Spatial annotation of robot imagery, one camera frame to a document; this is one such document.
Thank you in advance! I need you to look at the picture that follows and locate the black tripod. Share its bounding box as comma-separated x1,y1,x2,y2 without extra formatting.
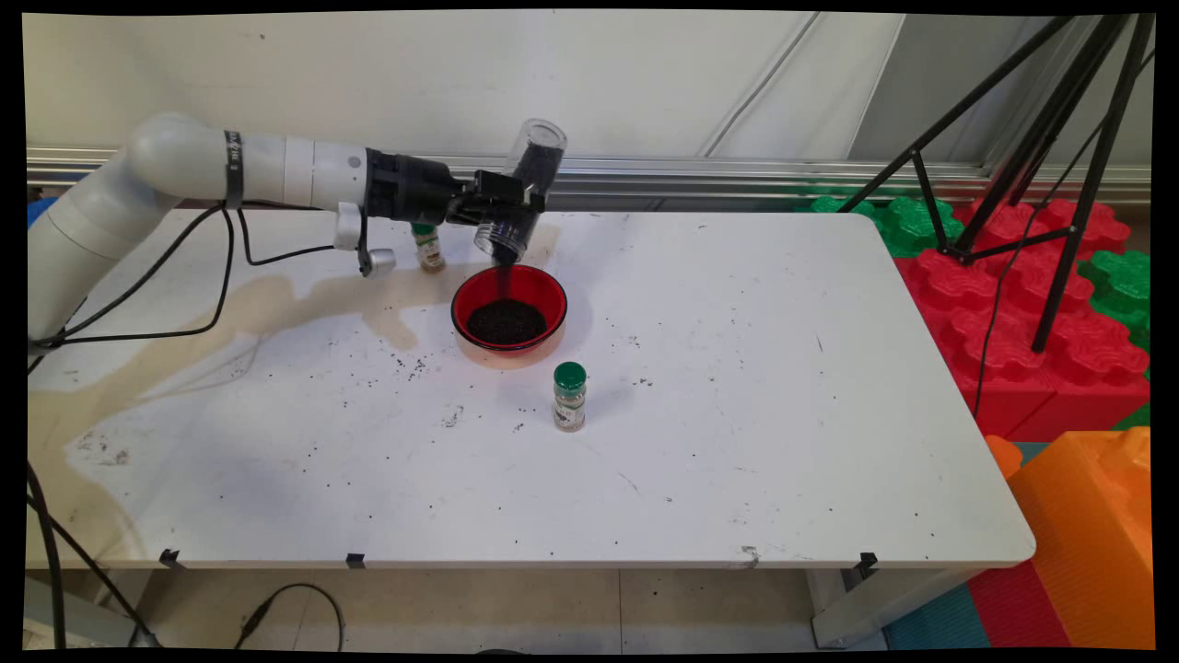
834,14,1157,355

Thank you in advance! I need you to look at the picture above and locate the large red studded block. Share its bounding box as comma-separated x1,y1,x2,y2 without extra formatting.
895,247,1152,445

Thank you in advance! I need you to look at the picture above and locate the clear plastic jar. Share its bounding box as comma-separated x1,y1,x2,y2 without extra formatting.
473,118,568,266

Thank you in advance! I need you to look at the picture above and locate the green studded block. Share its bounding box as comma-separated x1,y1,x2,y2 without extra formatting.
870,196,965,260
1076,250,1152,355
794,189,878,222

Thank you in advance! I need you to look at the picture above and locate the white table leg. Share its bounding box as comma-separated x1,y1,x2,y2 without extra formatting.
26,573,139,648
811,566,986,648

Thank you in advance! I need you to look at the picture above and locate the black cable with metal plug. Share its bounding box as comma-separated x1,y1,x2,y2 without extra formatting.
26,460,162,648

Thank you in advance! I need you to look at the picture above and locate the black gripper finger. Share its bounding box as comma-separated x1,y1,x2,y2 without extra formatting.
449,204,541,237
473,169,548,213

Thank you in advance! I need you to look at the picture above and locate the green-capped spice bottle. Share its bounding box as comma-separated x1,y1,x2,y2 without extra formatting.
554,362,589,433
412,221,448,274

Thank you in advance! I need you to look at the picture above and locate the aluminium rail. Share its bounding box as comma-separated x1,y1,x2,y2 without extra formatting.
28,145,1152,208

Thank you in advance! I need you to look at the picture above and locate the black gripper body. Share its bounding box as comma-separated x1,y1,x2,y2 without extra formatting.
366,149,482,227

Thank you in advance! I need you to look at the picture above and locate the red floor mat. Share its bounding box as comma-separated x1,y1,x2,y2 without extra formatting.
965,560,1071,648

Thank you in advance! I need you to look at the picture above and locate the thin black tripod cable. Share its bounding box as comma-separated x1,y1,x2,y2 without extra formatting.
972,51,1157,420

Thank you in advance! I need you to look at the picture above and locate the large orange block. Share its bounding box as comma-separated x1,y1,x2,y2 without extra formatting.
1009,428,1154,648

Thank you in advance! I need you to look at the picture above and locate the teal floor mat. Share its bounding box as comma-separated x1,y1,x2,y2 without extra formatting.
882,585,991,650

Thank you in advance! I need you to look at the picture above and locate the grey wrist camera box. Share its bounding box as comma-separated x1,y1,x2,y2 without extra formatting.
333,201,397,279

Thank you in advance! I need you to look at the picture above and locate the red bowl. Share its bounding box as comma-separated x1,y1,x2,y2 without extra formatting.
450,264,569,371

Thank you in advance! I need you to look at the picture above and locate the black floor cable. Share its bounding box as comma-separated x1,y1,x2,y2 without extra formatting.
235,583,344,650

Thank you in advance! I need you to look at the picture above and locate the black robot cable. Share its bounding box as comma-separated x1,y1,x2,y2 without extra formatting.
28,203,369,369

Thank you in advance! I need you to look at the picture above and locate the black seeds heap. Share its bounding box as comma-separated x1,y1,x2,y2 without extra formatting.
466,300,550,349
509,140,565,205

